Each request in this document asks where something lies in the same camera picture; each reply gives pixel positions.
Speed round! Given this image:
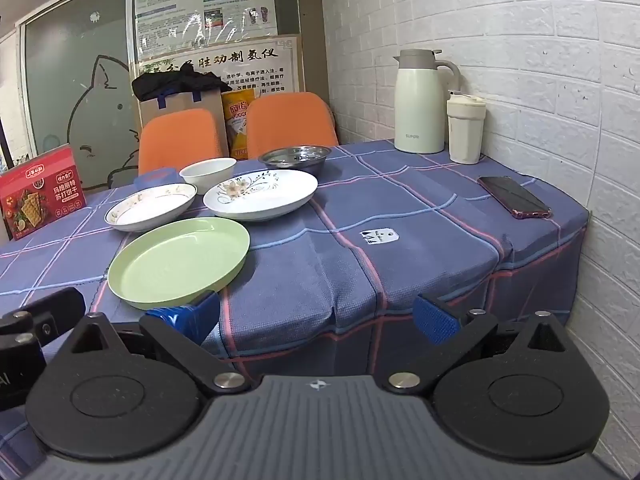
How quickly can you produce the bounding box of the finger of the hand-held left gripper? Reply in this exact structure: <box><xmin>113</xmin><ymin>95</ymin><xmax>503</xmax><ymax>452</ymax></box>
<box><xmin>0</xmin><ymin>287</ymin><xmax>85</xmax><ymax>348</ymax></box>

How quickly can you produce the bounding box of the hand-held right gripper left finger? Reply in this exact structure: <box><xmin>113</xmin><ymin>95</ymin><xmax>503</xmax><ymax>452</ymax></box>
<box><xmin>67</xmin><ymin>290</ymin><xmax>253</xmax><ymax>395</ymax></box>

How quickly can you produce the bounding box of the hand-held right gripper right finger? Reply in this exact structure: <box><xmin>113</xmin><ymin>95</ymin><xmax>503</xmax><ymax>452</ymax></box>
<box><xmin>382</xmin><ymin>294</ymin><xmax>568</xmax><ymax>395</ymax></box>

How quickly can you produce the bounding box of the green plastic plate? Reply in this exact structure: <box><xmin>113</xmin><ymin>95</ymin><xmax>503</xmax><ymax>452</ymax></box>
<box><xmin>107</xmin><ymin>217</ymin><xmax>251</xmax><ymax>311</ymax></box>

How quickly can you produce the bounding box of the white plate with green rim pattern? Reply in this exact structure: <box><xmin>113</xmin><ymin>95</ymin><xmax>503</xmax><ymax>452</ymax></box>
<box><xmin>104</xmin><ymin>183</ymin><xmax>198</xmax><ymax>233</ymax></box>

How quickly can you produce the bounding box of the large white floral plate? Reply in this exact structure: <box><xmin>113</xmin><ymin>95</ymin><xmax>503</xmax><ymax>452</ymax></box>
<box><xmin>202</xmin><ymin>169</ymin><xmax>319</xmax><ymax>222</ymax></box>

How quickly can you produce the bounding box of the stainless steel bowl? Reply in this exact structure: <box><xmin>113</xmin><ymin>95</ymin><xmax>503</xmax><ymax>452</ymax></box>
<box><xmin>258</xmin><ymin>145</ymin><xmax>333</xmax><ymax>178</ymax></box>

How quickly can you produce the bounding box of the blue plaid tablecloth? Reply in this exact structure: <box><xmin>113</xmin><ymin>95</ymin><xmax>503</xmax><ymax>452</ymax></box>
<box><xmin>0</xmin><ymin>140</ymin><xmax>591</xmax><ymax>461</ymax></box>

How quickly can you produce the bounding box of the red cracker box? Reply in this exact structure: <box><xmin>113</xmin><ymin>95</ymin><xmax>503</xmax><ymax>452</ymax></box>
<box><xmin>0</xmin><ymin>143</ymin><xmax>88</xmax><ymax>242</ymax></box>

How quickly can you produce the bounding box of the smartphone in pink case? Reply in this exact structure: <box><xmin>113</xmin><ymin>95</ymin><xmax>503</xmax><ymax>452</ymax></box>
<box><xmin>477</xmin><ymin>176</ymin><xmax>553</xmax><ymax>220</ymax></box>

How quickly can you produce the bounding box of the orange chair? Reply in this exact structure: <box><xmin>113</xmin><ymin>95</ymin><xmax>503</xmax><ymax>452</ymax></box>
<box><xmin>138</xmin><ymin>108</ymin><xmax>226</xmax><ymax>176</ymax></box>
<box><xmin>246</xmin><ymin>92</ymin><xmax>340</xmax><ymax>160</ymax></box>

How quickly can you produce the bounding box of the white tumbler cup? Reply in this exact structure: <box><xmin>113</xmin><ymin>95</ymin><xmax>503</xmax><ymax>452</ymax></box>
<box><xmin>446</xmin><ymin>91</ymin><xmax>487</xmax><ymax>165</ymax></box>

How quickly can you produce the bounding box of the yellow snack bag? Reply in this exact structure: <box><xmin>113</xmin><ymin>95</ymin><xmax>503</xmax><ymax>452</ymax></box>
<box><xmin>221</xmin><ymin>89</ymin><xmax>261</xmax><ymax>161</ymax></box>

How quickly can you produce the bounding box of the pale green thermos jug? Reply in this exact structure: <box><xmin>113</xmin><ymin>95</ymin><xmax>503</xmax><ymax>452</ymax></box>
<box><xmin>392</xmin><ymin>49</ymin><xmax>461</xmax><ymax>154</ymax></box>

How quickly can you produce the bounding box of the glass partition with cat drawing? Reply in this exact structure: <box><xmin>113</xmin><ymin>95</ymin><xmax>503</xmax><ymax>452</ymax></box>
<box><xmin>20</xmin><ymin>0</ymin><xmax>143</xmax><ymax>196</ymax></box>

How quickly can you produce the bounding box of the black cloth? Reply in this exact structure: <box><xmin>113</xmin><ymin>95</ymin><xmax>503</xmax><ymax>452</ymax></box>
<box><xmin>131</xmin><ymin>66</ymin><xmax>233</xmax><ymax>102</ymax></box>

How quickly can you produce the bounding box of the framed sign board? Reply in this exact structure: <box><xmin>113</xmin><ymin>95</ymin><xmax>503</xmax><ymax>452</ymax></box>
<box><xmin>131</xmin><ymin>34</ymin><xmax>304</xmax><ymax>111</ymax></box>

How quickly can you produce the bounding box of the cardboard box with blue handles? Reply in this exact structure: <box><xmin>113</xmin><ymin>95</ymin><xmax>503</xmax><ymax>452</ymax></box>
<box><xmin>139</xmin><ymin>87</ymin><xmax>226</xmax><ymax>131</ymax></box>

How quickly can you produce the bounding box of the wall poster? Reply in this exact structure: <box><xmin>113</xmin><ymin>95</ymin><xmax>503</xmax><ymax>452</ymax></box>
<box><xmin>132</xmin><ymin>0</ymin><xmax>281</xmax><ymax>61</ymax></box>

